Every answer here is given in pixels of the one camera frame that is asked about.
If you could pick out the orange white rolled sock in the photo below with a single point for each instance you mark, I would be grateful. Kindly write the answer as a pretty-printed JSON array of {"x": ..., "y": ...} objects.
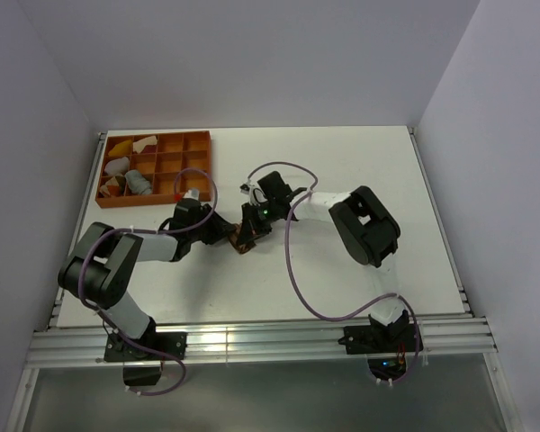
[{"x": 113, "y": 187}]

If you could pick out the grey sock with black stripes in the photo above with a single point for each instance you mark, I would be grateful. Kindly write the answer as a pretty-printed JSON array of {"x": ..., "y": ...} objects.
[{"x": 138, "y": 183}]

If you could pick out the brown striped sock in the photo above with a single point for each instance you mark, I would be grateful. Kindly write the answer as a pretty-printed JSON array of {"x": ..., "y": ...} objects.
[{"x": 243, "y": 238}]

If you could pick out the yellow rolled sock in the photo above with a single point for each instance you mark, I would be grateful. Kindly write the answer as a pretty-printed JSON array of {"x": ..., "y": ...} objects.
[{"x": 122, "y": 148}]

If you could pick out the aluminium front frame rail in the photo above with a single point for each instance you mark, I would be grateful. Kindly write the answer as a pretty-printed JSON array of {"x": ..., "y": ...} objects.
[{"x": 252, "y": 343}]

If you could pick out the orange wooden compartment tray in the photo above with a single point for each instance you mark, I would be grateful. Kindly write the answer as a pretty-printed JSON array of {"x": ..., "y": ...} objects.
[{"x": 183, "y": 160}]

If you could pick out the aluminium table edge rail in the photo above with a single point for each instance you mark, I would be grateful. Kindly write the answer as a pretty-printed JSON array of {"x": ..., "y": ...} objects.
[{"x": 448, "y": 250}]

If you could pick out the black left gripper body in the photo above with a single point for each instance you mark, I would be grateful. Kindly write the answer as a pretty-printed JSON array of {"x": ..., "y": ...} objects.
[{"x": 201, "y": 232}]

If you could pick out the white maroon rolled sock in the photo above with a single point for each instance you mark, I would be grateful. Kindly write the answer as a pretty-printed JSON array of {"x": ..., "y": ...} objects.
[{"x": 145, "y": 145}]

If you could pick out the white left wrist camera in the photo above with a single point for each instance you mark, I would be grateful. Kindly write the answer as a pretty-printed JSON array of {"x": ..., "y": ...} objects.
[{"x": 192, "y": 193}]

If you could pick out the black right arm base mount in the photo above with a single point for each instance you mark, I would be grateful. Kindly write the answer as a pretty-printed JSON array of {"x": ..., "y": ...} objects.
[{"x": 395, "y": 340}]

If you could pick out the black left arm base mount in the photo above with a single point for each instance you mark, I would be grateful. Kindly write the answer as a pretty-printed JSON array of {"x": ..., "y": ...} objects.
[{"x": 144, "y": 358}]

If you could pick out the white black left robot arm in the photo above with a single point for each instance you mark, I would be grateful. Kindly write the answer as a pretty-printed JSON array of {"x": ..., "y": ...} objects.
[{"x": 99, "y": 268}]

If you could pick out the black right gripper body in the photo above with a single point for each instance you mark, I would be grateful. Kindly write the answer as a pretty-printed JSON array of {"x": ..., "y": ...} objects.
[{"x": 270, "y": 209}]

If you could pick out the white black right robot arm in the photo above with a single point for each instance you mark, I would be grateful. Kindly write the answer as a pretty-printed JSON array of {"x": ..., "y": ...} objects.
[{"x": 366, "y": 228}]

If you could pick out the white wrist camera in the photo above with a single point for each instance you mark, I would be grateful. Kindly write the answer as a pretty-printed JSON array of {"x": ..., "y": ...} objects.
[
  {"x": 192, "y": 193},
  {"x": 255, "y": 194}
]

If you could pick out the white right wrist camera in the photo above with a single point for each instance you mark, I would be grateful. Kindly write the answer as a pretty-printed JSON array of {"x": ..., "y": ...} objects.
[{"x": 255, "y": 194}]

